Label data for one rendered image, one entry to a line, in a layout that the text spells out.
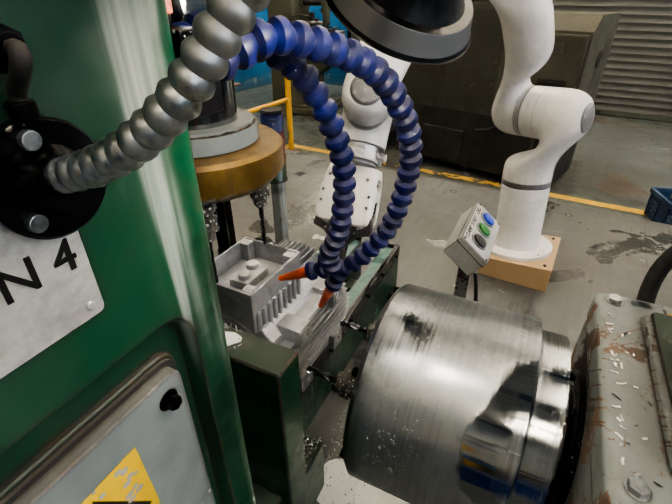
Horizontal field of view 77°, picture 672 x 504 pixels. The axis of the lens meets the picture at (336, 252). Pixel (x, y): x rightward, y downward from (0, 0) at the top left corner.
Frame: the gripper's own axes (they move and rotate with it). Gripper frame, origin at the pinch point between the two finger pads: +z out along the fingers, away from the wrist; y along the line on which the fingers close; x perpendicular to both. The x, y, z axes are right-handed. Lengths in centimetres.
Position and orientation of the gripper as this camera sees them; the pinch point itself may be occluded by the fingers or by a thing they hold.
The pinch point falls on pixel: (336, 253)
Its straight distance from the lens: 72.6
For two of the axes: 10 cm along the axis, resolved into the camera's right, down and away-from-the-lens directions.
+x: -3.8, -0.2, -9.2
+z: -2.2, 9.7, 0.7
